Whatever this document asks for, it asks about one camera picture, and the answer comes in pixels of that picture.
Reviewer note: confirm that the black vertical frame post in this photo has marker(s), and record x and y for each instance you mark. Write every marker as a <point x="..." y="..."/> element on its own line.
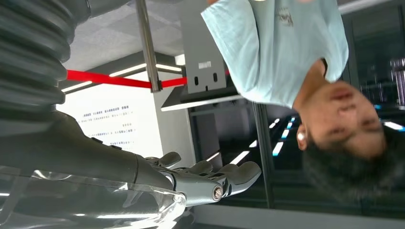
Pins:
<point x="264" y="158"/>

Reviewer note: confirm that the white earbud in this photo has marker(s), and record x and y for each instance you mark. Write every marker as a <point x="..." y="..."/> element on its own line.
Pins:
<point x="300" y="136"/>

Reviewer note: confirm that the chrome stanchion post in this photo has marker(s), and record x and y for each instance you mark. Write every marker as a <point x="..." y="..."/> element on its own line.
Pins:
<point x="148" y="47"/>

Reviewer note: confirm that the clear plastic hand cover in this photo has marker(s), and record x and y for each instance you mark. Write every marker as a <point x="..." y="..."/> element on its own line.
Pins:
<point x="95" y="202"/>

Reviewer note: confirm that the red barrier belt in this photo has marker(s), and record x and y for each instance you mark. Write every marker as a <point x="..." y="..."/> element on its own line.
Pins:
<point x="104" y="79"/>

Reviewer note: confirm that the white printed wall board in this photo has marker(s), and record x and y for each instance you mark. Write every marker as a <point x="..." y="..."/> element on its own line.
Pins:
<point x="120" y="126"/>

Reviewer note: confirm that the person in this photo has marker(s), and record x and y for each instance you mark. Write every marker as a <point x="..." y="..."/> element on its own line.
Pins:
<point x="284" y="57"/>

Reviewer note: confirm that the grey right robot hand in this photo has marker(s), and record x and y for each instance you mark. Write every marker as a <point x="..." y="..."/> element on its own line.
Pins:
<point x="95" y="158"/>

